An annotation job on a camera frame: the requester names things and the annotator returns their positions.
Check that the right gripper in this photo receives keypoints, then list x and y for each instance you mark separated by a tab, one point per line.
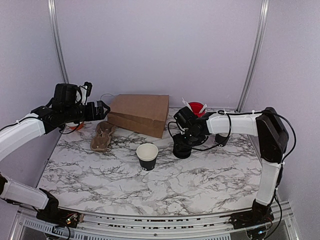
177	139

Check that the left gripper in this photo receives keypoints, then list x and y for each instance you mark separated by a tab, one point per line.
92	115

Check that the black paper coffee cup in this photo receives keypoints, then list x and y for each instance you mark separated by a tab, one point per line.
147	155

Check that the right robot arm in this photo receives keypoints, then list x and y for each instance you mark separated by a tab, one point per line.
273	139

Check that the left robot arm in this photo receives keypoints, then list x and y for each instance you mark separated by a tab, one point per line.
68	105

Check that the cardboard cup carrier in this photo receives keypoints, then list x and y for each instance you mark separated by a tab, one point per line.
103	134

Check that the orange white bowl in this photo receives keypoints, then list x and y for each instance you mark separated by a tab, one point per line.
75	126

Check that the stacked black paper cup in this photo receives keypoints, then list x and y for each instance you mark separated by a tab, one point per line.
221	140

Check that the red cylindrical holder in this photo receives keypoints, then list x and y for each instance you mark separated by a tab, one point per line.
196	107

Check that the white stirrer left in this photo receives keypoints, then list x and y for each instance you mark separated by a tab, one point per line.
186	104

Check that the white stirrer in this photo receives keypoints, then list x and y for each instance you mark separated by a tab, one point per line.
186	104
203	108

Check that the white stirrer right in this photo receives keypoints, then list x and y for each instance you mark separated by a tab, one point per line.
203	108

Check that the brown paper bag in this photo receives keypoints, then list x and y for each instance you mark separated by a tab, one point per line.
141	113

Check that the left aluminium frame post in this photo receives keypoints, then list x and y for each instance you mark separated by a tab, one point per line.
57	40

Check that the aluminium frame post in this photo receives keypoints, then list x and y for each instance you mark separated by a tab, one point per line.
261	28
57	40

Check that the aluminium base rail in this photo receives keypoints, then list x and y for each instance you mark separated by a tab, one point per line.
279	224

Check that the right aluminium frame post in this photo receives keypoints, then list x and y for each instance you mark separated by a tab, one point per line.
261	28

